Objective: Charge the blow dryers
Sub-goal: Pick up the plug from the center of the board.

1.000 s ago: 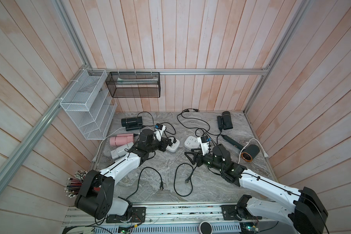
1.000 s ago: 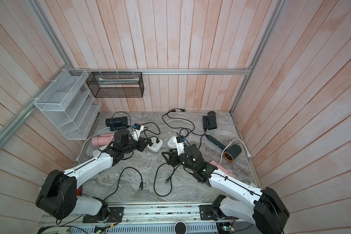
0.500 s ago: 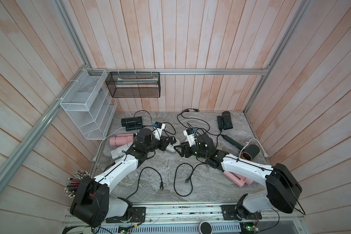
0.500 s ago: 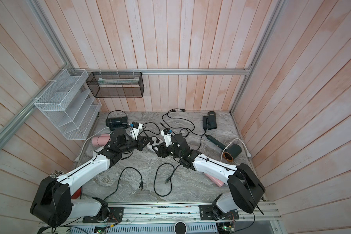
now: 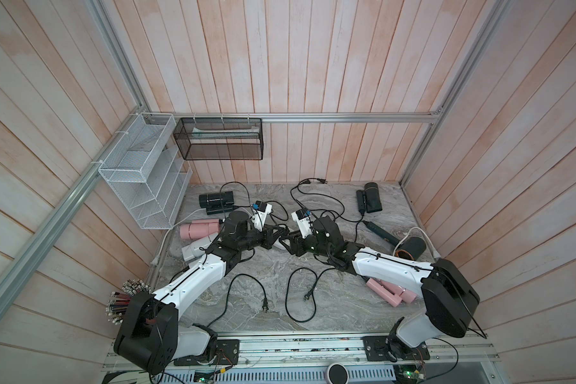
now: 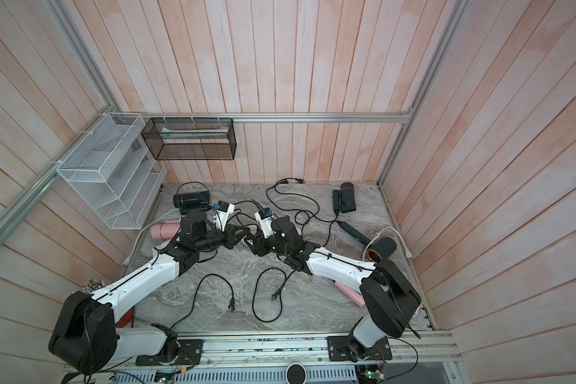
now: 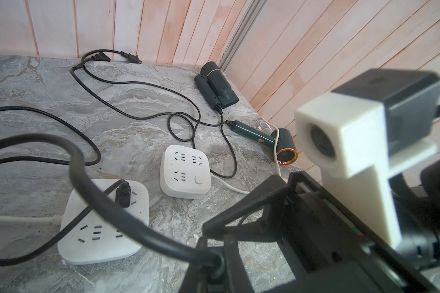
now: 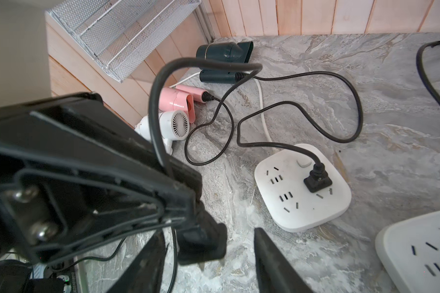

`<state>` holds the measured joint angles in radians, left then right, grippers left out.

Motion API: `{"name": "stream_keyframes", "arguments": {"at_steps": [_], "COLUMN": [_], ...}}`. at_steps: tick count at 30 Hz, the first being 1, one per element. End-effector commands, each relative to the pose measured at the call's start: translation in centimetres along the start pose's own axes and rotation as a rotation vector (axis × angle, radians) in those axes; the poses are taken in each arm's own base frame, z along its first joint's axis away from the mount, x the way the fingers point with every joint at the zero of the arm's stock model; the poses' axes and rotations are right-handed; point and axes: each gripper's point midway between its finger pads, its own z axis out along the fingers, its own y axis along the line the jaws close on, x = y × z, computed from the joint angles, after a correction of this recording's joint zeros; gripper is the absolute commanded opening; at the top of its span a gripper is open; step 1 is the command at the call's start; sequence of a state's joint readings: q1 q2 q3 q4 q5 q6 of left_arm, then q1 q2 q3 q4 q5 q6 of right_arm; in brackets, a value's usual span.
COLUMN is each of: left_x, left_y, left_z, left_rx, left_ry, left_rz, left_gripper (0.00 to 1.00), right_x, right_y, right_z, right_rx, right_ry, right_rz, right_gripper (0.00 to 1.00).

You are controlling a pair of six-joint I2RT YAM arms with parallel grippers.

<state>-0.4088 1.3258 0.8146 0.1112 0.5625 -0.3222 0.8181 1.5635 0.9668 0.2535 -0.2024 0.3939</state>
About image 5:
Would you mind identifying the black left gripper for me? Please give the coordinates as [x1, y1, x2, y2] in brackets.
[237, 223, 285, 251]

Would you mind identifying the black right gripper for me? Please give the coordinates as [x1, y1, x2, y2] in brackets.
[278, 229, 334, 261]

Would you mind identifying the black cord of pink dryer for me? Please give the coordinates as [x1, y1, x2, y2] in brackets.
[219, 210, 294, 246]

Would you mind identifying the black cord of green dryer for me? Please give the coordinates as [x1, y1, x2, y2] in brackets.
[218, 181, 289, 224]

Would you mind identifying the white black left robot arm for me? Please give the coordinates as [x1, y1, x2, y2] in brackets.
[114, 211, 289, 375]

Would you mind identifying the pink hair dryer under arm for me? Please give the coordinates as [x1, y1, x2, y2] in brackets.
[365, 278, 417, 307]

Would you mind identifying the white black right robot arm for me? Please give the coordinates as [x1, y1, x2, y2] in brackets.
[278, 217, 480, 350]

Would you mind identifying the dark green folded hair dryer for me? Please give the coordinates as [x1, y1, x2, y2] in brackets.
[198, 191, 236, 215]

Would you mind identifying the pink folded hair dryer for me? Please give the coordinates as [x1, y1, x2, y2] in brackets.
[179, 219, 220, 241]

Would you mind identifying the white hair dryer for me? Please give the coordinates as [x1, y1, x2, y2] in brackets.
[182, 232, 219, 262]

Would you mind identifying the dark green dryer far right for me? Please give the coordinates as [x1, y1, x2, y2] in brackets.
[356, 182, 382, 215]

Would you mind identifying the dark green unfolded hair dryer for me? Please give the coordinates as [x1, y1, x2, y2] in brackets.
[363, 221, 427, 261]

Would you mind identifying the round black white knob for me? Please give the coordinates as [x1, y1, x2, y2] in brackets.
[324, 363, 349, 384]

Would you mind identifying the red pencil cup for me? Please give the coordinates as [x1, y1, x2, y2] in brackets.
[106, 279, 150, 325]

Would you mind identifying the black loose cord front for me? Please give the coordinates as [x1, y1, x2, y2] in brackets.
[285, 266, 337, 323]

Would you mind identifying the black cord of far dryer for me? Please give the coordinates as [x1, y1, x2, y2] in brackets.
[290, 178, 366, 227]

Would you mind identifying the white power strip cable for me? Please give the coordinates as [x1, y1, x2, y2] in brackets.
[150, 207, 207, 267]

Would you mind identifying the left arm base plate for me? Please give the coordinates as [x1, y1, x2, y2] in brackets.
[173, 339, 240, 367]

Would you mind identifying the black mesh wall basket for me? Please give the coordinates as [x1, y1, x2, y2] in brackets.
[173, 117, 264, 161]

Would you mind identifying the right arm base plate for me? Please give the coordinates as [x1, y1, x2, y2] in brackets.
[362, 317, 430, 363]

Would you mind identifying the white wire mesh shelf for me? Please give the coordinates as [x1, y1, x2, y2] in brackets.
[99, 113, 192, 230]

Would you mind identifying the white cable right strip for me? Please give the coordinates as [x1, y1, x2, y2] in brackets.
[393, 226, 442, 260]

